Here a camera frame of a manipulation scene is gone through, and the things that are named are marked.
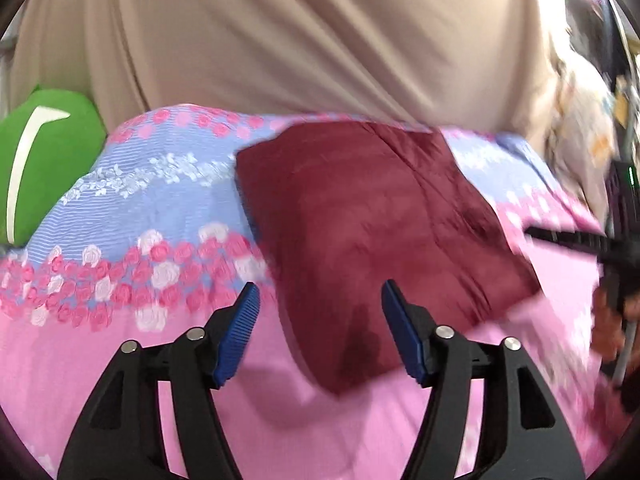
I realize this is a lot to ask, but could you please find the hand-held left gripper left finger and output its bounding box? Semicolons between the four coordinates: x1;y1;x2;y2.
57;282;261;480

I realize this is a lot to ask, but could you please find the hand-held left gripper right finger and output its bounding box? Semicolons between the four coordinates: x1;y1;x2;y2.
381;280;586;480

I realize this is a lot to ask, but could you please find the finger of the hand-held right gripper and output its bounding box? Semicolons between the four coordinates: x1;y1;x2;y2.
525;226;608;262

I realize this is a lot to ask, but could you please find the maroon quilted down jacket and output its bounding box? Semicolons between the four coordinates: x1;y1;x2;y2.
235;121;543;395

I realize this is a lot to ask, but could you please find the person's right hand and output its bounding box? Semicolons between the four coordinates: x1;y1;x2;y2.
591;285;640;363

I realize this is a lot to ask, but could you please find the cream patterned cloth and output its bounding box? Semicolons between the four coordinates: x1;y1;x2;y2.
542;55;623;218

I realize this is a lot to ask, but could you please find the pink blue floral blanket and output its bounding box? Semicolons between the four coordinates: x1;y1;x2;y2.
0;104;626;480

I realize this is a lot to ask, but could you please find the green pillow with white stripe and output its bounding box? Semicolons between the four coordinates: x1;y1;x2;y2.
0;87;108;248

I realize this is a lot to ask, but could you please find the beige curtain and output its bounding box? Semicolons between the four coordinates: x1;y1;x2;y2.
10;0;568;133

